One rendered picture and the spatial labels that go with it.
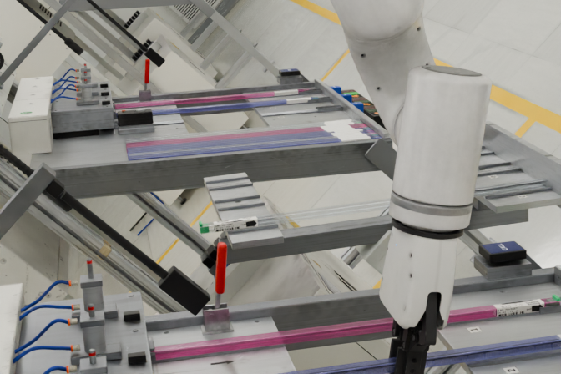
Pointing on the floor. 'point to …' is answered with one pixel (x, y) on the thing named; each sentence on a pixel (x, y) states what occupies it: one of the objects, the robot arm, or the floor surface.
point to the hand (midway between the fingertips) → (406, 361)
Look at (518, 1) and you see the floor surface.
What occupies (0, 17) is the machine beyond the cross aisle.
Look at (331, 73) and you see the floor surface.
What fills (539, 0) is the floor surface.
